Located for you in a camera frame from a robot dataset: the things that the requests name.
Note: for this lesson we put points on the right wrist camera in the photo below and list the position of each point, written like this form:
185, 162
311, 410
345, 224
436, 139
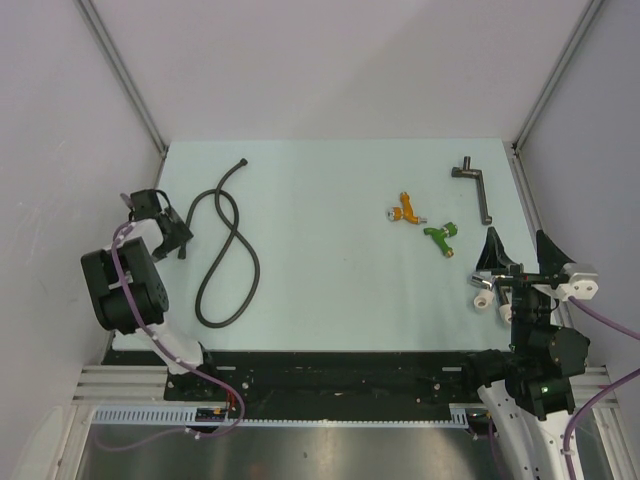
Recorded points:
581, 282

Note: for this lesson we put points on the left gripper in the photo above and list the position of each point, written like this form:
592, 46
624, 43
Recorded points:
181, 234

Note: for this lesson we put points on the aluminium frame post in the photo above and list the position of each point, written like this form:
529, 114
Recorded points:
577, 36
114, 60

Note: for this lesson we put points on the chrome faucet white fittings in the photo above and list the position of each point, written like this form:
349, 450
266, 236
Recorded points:
492, 293

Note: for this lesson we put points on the orange water faucet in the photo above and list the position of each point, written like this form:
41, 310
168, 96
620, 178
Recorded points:
404, 212

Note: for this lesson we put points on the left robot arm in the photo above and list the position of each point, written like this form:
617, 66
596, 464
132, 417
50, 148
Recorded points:
126, 290

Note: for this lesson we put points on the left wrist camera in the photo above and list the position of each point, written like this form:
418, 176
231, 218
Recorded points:
143, 204

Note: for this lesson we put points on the dark metal faucet spout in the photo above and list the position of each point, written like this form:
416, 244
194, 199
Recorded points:
466, 171

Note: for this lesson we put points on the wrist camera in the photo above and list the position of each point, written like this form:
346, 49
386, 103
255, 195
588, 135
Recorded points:
581, 282
143, 204

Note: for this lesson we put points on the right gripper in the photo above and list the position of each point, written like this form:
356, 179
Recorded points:
493, 258

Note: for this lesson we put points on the right aluminium frame post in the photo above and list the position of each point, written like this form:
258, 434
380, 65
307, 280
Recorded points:
577, 36

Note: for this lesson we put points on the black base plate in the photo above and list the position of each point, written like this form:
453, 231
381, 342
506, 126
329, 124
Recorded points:
343, 386

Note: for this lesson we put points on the left aluminium frame post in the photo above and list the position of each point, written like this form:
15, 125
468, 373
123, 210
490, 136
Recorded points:
114, 60

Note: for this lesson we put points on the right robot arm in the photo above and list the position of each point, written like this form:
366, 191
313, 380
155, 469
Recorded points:
527, 389

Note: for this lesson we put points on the green water faucet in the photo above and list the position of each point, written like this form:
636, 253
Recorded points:
440, 237

